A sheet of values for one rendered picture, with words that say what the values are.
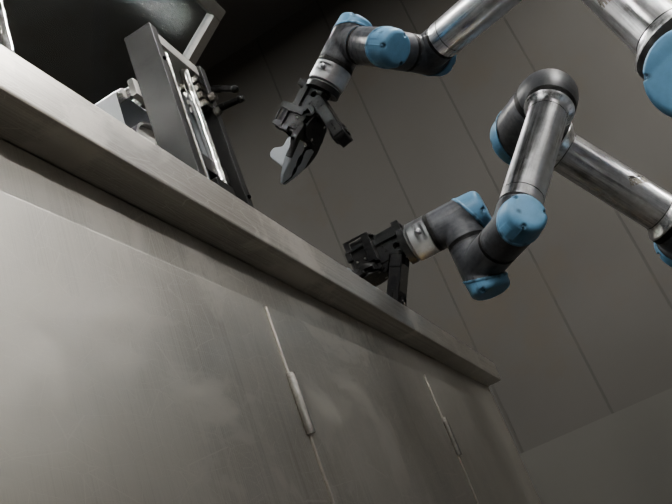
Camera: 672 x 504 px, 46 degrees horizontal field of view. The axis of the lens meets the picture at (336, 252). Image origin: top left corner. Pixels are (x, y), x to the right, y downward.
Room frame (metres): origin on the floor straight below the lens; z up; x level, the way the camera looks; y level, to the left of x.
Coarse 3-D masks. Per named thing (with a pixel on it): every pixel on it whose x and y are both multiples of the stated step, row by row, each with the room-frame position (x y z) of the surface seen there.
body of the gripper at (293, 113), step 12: (300, 84) 1.33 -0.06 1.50; (312, 84) 1.30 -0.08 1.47; (324, 84) 1.30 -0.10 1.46; (300, 96) 1.33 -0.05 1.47; (312, 96) 1.33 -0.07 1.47; (324, 96) 1.33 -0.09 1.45; (336, 96) 1.33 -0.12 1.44; (288, 108) 1.32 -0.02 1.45; (300, 108) 1.31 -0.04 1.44; (312, 108) 1.32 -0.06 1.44; (276, 120) 1.33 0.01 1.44; (288, 120) 1.33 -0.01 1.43; (300, 120) 1.31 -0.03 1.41; (312, 120) 1.31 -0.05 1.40; (288, 132) 1.34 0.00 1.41; (312, 132) 1.34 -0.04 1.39; (324, 132) 1.37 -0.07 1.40; (312, 144) 1.36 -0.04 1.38
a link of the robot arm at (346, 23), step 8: (344, 16) 1.27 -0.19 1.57; (352, 16) 1.27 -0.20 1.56; (360, 16) 1.27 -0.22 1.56; (336, 24) 1.28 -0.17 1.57; (344, 24) 1.27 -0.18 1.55; (352, 24) 1.27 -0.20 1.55; (360, 24) 1.27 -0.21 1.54; (368, 24) 1.28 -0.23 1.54; (336, 32) 1.28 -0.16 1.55; (344, 32) 1.26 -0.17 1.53; (328, 40) 1.29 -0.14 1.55; (336, 40) 1.28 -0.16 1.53; (344, 40) 1.26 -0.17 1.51; (328, 48) 1.28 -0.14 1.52; (336, 48) 1.28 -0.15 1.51; (344, 48) 1.27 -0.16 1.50; (320, 56) 1.30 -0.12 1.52; (328, 56) 1.29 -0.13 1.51; (336, 56) 1.28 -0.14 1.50; (344, 56) 1.29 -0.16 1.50; (344, 64) 1.30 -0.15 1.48; (352, 64) 1.31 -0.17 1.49; (352, 72) 1.33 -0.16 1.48
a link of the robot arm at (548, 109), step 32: (544, 96) 1.30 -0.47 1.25; (576, 96) 1.33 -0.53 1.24; (544, 128) 1.27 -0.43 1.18; (512, 160) 1.27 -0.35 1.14; (544, 160) 1.26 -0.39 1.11; (512, 192) 1.23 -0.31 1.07; (544, 192) 1.25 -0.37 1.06; (512, 224) 1.19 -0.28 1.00; (544, 224) 1.20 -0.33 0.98; (512, 256) 1.26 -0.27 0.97
